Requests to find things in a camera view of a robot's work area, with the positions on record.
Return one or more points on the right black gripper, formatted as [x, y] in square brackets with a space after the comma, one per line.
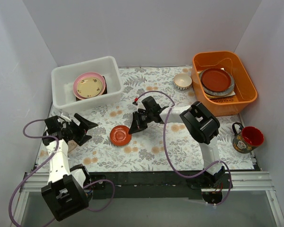
[140, 119]

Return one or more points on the pink round plate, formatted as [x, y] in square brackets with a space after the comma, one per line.
[75, 85]

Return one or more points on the grey plate in orange bin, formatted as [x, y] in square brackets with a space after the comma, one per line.
[231, 87]

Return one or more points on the clear glass floral plate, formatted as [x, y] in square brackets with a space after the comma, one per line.
[71, 145]

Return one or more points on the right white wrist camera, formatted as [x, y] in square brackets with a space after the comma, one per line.
[139, 107]

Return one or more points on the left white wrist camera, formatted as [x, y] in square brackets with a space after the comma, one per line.
[65, 118]

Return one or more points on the small red round plate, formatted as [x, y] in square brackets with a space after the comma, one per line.
[119, 135]

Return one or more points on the red black skull mug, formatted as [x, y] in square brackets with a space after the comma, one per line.
[246, 139]

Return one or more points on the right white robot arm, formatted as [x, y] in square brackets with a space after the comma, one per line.
[202, 125]

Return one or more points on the orange plastic bin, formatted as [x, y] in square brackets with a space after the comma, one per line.
[245, 92]

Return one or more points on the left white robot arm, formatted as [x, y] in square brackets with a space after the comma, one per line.
[64, 193]

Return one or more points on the white ceramic bowl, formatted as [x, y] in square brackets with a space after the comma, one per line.
[182, 81]

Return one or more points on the yellow plate in orange bin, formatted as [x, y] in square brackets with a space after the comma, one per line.
[215, 95]

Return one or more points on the small cream floral plate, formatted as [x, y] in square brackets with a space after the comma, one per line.
[89, 87]

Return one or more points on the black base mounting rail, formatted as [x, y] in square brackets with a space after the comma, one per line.
[149, 184]

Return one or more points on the white plastic bin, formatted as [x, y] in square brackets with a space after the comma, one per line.
[64, 77]

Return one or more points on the floral patterned table mat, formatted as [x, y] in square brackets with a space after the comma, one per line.
[145, 151]

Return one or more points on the red plate in orange bin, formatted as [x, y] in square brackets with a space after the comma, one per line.
[216, 80]

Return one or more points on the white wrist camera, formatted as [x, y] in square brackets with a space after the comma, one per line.
[65, 118]
[139, 107]

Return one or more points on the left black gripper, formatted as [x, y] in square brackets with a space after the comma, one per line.
[77, 131]

